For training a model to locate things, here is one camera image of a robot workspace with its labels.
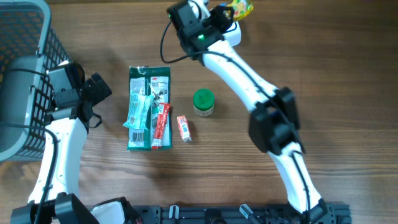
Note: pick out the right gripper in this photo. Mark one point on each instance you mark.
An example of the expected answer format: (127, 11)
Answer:
(217, 18)

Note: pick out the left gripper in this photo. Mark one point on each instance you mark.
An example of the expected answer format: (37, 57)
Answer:
(99, 95)

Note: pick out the small yellow oil bottle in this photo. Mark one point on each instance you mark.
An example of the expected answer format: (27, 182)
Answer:
(241, 8)

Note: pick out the green 3M product package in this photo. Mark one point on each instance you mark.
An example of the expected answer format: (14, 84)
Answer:
(150, 81)

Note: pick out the orange small carton box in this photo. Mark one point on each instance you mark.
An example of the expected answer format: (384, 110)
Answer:
(184, 128)

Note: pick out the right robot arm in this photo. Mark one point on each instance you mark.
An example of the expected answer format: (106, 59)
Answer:
(209, 36)

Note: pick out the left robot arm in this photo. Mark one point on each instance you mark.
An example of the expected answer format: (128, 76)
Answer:
(66, 126)

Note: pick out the white barcode scanner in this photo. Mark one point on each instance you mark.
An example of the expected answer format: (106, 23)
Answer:
(233, 34)

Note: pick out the teal wrapped packet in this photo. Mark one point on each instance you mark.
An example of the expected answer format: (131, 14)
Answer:
(139, 106)

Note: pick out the grey plastic shopping basket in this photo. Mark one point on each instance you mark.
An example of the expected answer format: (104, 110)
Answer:
(29, 47)

